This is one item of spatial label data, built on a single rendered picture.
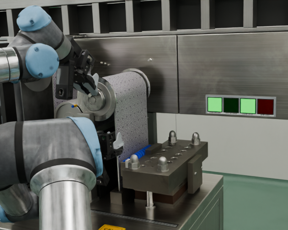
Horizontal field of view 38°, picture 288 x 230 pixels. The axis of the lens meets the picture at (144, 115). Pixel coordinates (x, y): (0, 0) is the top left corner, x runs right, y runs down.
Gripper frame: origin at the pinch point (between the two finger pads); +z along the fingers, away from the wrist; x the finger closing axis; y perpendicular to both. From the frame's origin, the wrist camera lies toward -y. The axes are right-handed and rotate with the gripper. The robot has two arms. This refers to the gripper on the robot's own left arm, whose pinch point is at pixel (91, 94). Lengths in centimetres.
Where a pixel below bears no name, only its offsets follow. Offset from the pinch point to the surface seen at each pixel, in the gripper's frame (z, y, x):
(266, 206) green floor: 250, 43, -19
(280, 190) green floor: 280, 68, -25
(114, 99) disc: 4.1, 1.0, -5.9
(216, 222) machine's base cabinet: 58, -20, -31
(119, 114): 10.7, -0.9, -5.4
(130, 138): 21.9, -4.2, -5.4
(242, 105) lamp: 33, 17, -39
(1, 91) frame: -7.8, -4.4, 28.8
